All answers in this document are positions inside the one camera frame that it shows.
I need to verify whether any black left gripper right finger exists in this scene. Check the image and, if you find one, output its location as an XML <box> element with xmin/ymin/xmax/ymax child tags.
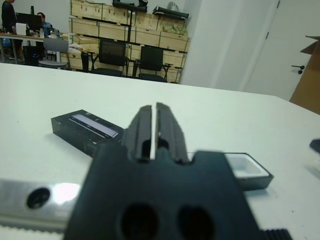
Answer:
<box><xmin>154</xmin><ymin>101</ymin><xmax>189</xmax><ymax>164</ymax></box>

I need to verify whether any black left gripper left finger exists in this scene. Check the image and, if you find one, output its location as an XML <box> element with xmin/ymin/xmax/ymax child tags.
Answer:
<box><xmin>123</xmin><ymin>105</ymin><xmax>153</xmax><ymax>161</ymax></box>

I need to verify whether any black printed box lid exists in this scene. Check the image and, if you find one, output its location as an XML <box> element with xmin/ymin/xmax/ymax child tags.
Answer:
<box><xmin>50</xmin><ymin>109</ymin><xmax>126</xmax><ymax>159</ymax></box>

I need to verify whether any black box base white insert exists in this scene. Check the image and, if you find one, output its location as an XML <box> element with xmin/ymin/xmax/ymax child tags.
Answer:
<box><xmin>186</xmin><ymin>151</ymin><xmax>275</xmax><ymax>193</ymax></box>

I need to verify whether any brown cardboard box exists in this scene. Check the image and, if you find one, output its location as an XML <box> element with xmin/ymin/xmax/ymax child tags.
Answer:
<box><xmin>289</xmin><ymin>34</ymin><xmax>320</xmax><ymax>111</ymax></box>

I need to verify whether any white box on desk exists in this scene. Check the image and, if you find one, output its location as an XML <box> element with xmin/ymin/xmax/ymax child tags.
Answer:
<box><xmin>15</xmin><ymin>22</ymin><xmax>27</xmax><ymax>36</ymax></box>

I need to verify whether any plywood shipping crate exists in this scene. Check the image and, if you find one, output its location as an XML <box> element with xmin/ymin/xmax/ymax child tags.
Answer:
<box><xmin>71</xmin><ymin>34</ymin><xmax>101</xmax><ymax>53</ymax></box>
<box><xmin>70</xmin><ymin>0</ymin><xmax>103</xmax><ymax>21</ymax></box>
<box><xmin>101</xmin><ymin>4</ymin><xmax>133</xmax><ymax>26</ymax></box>
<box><xmin>69</xmin><ymin>17</ymin><xmax>100</xmax><ymax>36</ymax></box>
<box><xmin>162</xmin><ymin>49</ymin><xmax>188</xmax><ymax>68</ymax></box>
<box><xmin>134</xmin><ymin>26</ymin><xmax>162</xmax><ymax>47</ymax></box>
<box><xmin>98</xmin><ymin>21</ymin><xmax>131</xmax><ymax>42</ymax></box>
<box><xmin>134</xmin><ymin>11</ymin><xmax>161</xmax><ymax>31</ymax></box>
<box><xmin>159</xmin><ymin>31</ymin><xmax>191</xmax><ymax>52</ymax></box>

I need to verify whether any stack of wooden crates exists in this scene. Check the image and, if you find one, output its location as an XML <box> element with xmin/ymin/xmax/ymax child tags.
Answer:
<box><xmin>68</xmin><ymin>0</ymin><xmax>191</xmax><ymax>85</ymax></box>

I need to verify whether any long black case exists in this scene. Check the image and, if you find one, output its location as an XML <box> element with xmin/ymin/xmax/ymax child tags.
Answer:
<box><xmin>152</xmin><ymin>6</ymin><xmax>190</xmax><ymax>20</ymax></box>
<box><xmin>112</xmin><ymin>0</ymin><xmax>148</xmax><ymax>7</ymax></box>

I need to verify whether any grey office chair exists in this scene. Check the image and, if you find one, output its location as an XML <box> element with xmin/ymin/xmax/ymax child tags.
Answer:
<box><xmin>38</xmin><ymin>37</ymin><xmax>72</xmax><ymax>71</ymax></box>

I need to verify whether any black computer tower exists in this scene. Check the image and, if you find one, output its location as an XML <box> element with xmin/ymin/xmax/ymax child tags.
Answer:
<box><xmin>23</xmin><ymin>46</ymin><xmax>41</xmax><ymax>66</ymax></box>

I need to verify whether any seated person blue shirt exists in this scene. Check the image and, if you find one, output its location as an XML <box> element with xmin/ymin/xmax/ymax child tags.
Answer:
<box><xmin>36</xmin><ymin>12</ymin><xmax>54</xmax><ymax>38</ymax></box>

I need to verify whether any wooden top office desk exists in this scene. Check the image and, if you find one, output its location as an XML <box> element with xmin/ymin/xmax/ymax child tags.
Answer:
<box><xmin>0</xmin><ymin>33</ymin><xmax>63</xmax><ymax>63</ymax></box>

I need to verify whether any white door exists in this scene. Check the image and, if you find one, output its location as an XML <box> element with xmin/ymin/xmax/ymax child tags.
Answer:
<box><xmin>249</xmin><ymin>0</ymin><xmax>320</xmax><ymax>101</ymax></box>

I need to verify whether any black computer monitor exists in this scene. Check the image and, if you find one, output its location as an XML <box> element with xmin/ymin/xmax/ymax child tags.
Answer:
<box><xmin>16</xmin><ymin>12</ymin><xmax>43</xmax><ymax>30</ymax></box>

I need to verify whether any standing person black jacket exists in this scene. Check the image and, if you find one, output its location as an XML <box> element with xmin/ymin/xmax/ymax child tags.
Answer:
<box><xmin>1</xmin><ymin>0</ymin><xmax>25</xmax><ymax>61</ymax></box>

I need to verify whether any black door handle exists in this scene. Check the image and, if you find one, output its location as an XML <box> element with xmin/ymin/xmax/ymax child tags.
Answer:
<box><xmin>291</xmin><ymin>64</ymin><xmax>306</xmax><ymax>75</ymax></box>

